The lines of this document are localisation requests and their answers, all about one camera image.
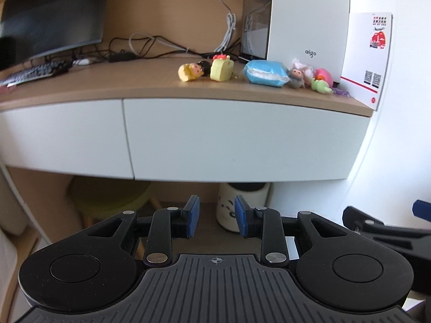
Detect white printed card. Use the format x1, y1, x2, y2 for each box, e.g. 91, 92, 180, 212
338, 12, 394, 111

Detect black cable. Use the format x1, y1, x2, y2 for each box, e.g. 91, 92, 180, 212
71, 35, 243, 63

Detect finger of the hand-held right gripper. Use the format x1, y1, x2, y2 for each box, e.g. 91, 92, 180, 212
342, 205, 431, 251
413, 199, 431, 220

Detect grey plush monkey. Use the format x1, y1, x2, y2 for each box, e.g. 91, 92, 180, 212
287, 68, 306, 90

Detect narrow white desk drawer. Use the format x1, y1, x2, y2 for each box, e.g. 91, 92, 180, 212
0, 99, 135, 180

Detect black-haired doll toy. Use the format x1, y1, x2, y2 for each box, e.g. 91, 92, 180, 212
195, 60, 214, 77

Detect black power adapter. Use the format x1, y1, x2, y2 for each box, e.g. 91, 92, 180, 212
108, 52, 134, 63

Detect green round stool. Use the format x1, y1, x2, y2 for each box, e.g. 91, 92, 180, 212
69, 177, 162, 229

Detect white panda bin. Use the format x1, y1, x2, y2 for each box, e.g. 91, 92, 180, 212
216, 182, 270, 233

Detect white plug cable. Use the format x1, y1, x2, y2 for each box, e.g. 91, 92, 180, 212
204, 0, 238, 54

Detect pink and green plush toy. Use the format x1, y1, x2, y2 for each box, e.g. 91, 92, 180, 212
313, 68, 334, 88

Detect black computer monitor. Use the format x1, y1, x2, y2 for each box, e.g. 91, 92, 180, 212
0, 0, 112, 71

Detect yellow-haired doll toy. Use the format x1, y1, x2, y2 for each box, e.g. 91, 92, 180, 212
178, 62, 204, 82

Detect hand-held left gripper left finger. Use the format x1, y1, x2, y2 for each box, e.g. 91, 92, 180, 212
86, 194, 201, 270

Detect wide white desk drawer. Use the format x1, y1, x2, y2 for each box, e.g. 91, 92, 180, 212
123, 97, 371, 181

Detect grey looped cable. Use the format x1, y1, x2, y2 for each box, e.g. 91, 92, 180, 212
129, 33, 197, 58

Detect white pink plush toy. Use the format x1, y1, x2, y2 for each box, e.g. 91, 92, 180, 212
291, 58, 315, 85

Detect blue tissue pack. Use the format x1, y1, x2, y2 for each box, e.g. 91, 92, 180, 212
242, 59, 291, 88

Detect black keyboard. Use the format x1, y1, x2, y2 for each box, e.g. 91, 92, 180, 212
0, 60, 73, 88

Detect white computer case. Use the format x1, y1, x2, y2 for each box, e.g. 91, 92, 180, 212
240, 0, 351, 90

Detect yellow cake toy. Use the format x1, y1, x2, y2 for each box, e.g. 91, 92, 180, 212
209, 54, 234, 82

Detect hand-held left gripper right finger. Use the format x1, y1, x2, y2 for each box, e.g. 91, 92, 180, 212
234, 194, 347, 270

